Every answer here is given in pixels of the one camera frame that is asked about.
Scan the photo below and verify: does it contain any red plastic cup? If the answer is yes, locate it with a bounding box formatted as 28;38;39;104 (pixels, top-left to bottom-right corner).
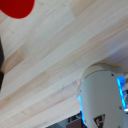
0;0;36;20

